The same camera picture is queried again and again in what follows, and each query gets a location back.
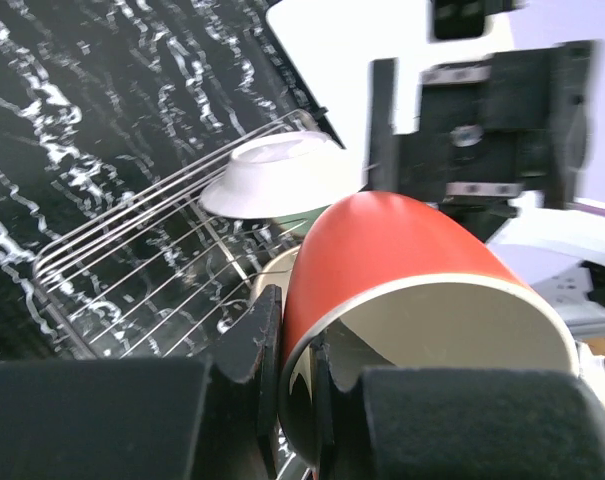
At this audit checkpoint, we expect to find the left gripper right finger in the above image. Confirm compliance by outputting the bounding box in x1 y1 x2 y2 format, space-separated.
311 337 605 479

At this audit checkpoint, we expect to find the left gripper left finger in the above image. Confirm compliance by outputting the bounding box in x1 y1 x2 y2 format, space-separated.
0 286 282 479

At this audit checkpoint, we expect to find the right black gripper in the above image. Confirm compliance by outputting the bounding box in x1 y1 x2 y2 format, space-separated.
366 39 603 221

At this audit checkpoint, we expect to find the orange ceramic mug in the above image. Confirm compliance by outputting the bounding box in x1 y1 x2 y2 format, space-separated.
279 191 579 462

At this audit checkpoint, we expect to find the pale green bowl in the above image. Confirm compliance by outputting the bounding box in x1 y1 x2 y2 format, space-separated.
271 207 327 239

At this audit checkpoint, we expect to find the white grey rimmed plate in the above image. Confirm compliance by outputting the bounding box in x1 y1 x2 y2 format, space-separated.
200 131 366 219

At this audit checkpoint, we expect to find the orange white bowl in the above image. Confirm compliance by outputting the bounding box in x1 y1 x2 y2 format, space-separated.
250 246 300 302

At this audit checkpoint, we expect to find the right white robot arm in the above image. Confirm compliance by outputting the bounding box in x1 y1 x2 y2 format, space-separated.
368 40 605 341

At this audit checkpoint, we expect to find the metal wire dish rack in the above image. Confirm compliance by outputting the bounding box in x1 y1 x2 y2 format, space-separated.
33 110 317 359

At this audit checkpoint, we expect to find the white whiteboard black frame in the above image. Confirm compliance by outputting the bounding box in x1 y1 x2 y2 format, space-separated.
266 1 514 158

